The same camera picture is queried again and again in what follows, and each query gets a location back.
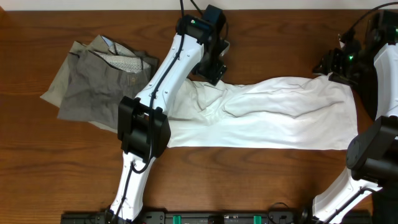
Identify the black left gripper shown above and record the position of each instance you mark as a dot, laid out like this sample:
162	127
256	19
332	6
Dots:
211	72

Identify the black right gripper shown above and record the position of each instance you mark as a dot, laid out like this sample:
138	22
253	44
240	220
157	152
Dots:
331	61

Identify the white t-shirt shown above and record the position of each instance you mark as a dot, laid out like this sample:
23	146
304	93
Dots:
280	113

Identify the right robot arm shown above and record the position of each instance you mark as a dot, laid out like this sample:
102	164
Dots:
370	69

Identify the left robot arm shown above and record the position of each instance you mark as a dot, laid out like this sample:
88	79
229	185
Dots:
143	124

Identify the black garment with red trim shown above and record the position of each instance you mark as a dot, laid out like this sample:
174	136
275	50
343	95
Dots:
368	94

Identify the grey folded shorts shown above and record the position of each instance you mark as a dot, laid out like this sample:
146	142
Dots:
97	77

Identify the beige folded garment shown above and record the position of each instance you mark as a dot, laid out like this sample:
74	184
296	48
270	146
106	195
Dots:
58	87

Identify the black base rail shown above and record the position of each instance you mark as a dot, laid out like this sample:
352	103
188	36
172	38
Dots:
185	218

